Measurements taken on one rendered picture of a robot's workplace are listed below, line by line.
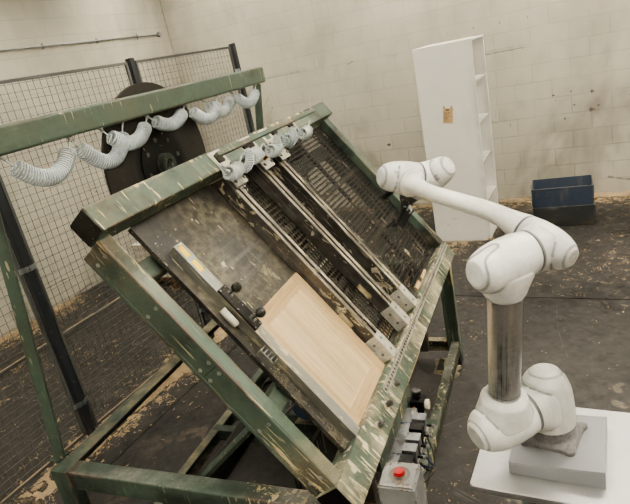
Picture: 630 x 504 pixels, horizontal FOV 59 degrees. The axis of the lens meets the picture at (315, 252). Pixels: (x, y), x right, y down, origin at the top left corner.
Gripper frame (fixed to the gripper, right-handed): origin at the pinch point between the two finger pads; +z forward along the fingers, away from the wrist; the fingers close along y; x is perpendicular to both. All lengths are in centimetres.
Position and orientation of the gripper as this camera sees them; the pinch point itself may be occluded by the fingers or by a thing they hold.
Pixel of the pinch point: (387, 211)
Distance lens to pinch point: 237.4
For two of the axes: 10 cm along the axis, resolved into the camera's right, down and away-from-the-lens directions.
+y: -1.5, -9.4, 3.1
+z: -4.2, 3.4, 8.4
